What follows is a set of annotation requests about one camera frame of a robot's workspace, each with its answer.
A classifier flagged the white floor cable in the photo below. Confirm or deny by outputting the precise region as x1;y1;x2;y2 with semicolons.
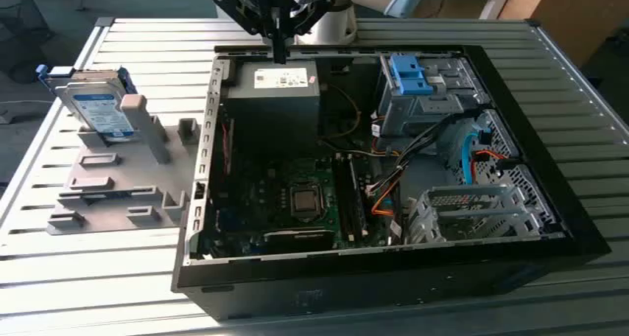
0;99;54;107

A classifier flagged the hard disk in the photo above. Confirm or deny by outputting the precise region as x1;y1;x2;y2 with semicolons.
38;66;138;142

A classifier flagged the CPU socket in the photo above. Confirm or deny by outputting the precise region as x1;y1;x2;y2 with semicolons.
287;181;328;223

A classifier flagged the black mesh waste bin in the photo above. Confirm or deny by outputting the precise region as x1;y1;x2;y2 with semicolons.
0;0;55;85

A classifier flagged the silver disk bay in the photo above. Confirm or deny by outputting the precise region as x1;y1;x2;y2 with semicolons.
406;183;547;245

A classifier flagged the black RAM stick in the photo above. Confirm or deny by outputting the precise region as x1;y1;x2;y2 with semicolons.
347;153;371;237

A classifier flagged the silver CPU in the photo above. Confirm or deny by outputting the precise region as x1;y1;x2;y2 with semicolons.
292;189;320;211

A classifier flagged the grey parts rack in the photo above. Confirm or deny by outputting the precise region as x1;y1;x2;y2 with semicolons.
47;94;203;237

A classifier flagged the black graphics card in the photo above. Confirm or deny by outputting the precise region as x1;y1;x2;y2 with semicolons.
263;228;335;252

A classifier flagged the green motherboard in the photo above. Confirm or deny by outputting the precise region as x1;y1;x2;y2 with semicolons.
211;155;395;258

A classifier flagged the grey power supply unit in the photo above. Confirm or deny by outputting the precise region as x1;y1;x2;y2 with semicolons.
227;58;324;145

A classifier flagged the metal optical drive cage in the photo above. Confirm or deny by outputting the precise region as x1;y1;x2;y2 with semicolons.
378;54;492;138

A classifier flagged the blue plastic drive latch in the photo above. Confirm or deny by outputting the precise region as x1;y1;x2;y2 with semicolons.
391;55;436;96

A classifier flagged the black PC case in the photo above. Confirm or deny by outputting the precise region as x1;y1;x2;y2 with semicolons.
171;44;612;321

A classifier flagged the black cable bundle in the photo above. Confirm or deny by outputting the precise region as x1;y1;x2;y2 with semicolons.
366;109;481;197

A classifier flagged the thin yellow wire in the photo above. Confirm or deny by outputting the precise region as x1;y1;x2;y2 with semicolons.
318;85;364;142

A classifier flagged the orange wire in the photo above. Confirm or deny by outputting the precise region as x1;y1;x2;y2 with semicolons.
469;150;523;186
371;188;398;217

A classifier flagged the blue flat wire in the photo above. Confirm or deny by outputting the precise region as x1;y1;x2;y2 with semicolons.
461;124;492;186

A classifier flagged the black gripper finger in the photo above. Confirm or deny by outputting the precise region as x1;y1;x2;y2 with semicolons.
280;2;332;64
212;0;283;64

